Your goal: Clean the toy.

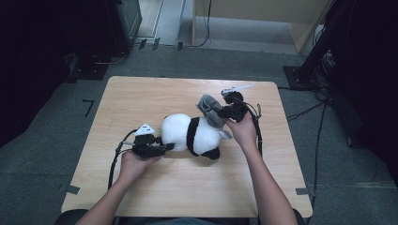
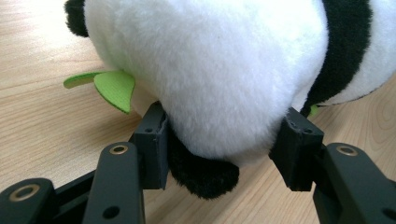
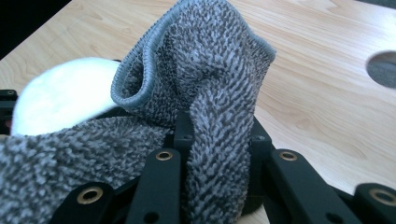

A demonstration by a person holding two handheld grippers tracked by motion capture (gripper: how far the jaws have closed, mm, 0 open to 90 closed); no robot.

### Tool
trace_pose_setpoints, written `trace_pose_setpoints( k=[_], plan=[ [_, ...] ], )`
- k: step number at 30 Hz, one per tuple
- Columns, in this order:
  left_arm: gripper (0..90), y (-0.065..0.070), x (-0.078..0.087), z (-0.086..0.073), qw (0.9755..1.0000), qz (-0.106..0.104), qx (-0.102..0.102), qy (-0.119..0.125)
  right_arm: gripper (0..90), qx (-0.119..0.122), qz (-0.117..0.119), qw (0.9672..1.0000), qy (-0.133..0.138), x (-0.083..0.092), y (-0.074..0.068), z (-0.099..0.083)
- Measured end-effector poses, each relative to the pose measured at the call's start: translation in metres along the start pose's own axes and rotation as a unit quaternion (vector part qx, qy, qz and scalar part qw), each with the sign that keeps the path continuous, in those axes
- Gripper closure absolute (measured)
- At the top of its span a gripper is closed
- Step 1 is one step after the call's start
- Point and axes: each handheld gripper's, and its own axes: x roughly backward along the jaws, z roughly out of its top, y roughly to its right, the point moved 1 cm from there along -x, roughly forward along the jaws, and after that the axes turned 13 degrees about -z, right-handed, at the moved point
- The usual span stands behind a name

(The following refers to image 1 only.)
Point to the dark curtain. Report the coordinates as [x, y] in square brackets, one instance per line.
[31, 62]
[369, 78]

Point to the person's right hand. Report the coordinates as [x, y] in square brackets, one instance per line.
[245, 132]

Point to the black tape piece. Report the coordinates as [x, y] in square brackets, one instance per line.
[180, 46]
[142, 43]
[156, 43]

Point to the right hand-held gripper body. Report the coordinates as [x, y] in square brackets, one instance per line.
[239, 109]

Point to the dark equipment cabinet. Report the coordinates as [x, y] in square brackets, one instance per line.
[125, 25]

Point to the grey tape strip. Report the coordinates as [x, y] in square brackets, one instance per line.
[72, 189]
[302, 191]

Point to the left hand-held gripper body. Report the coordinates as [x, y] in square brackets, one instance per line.
[145, 148]

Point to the black floor base plate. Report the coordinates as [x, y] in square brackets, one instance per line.
[89, 72]

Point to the grey cloth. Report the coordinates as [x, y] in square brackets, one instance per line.
[211, 109]

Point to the black and white panda plush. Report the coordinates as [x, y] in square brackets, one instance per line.
[178, 131]

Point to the person's left hand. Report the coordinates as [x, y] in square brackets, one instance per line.
[134, 168]

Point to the light wooden cabinet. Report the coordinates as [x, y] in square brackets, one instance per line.
[250, 7]

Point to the black metal stand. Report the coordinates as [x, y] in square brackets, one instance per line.
[300, 76]

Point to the round dark table grommet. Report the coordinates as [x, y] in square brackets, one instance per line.
[226, 93]

